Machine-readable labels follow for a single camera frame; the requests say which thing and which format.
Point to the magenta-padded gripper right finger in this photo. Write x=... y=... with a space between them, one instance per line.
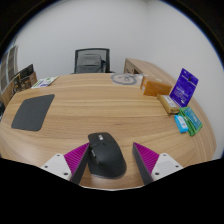
x=148 y=159

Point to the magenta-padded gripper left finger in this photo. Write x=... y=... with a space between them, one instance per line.
x=76 y=159

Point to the dark grey computer mouse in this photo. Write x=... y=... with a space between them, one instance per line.
x=107 y=156

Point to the dark grey mouse pad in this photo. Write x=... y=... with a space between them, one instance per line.
x=32 y=112

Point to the small blue box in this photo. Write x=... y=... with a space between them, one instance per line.
x=181 y=124

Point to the small tan box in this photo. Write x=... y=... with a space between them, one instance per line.
x=168 y=104

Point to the green package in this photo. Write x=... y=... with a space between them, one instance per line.
x=193 y=119

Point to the purple card package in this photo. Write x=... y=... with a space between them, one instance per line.
x=184 y=87

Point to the white colourful printed leaflet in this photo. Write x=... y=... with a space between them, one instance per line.
x=44 y=82

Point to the wooden side desk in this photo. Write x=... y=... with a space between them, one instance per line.
x=146 y=67

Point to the stack of dark boxes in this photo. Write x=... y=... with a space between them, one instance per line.
x=24 y=79

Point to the black mesh office chair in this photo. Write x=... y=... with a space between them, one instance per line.
x=89 y=62

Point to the wooden shelf unit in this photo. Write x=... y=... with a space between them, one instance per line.
x=7 y=71

